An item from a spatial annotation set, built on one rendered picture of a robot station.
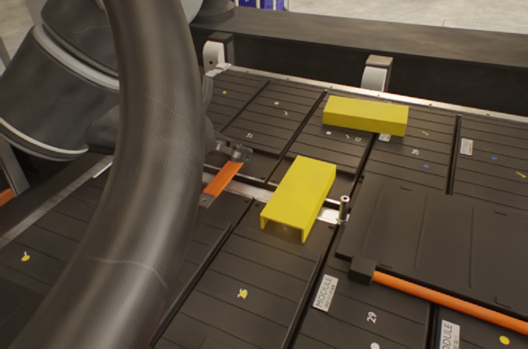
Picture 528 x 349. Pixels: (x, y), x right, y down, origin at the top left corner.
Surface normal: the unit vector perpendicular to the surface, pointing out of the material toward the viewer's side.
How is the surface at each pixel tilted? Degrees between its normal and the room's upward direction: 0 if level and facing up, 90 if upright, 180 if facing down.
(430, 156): 0
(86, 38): 76
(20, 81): 57
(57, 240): 0
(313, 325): 0
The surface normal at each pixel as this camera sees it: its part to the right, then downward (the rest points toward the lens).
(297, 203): -0.02, -0.80
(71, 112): 0.44, 0.56
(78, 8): -0.18, 0.14
